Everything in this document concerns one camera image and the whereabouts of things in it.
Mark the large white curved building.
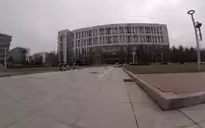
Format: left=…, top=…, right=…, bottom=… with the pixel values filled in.
left=57, top=22, right=170, bottom=65

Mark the group of people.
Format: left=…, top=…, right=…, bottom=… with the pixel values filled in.
left=57, top=60, right=71, bottom=72

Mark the grey concrete slab pavement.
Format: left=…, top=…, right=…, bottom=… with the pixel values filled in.
left=0, top=65, right=205, bottom=128

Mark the cluster of bare trees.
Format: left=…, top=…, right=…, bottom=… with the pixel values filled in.
left=31, top=50, right=60, bottom=66

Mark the grass lawn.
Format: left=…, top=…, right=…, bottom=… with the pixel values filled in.
left=3, top=64, right=62, bottom=76
left=124, top=63, right=205, bottom=75

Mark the grey concrete kerb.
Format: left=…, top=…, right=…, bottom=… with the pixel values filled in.
left=122, top=67, right=205, bottom=112

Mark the row of dark trees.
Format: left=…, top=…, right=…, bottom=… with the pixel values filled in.
left=69, top=44, right=205, bottom=66

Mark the reddish paved area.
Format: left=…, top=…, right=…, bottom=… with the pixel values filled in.
left=136, top=71, right=205, bottom=96

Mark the low grey building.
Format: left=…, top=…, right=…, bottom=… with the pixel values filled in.
left=8, top=46, right=31, bottom=65

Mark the lamp pole with camera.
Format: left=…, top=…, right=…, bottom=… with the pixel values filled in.
left=186, top=9, right=204, bottom=72

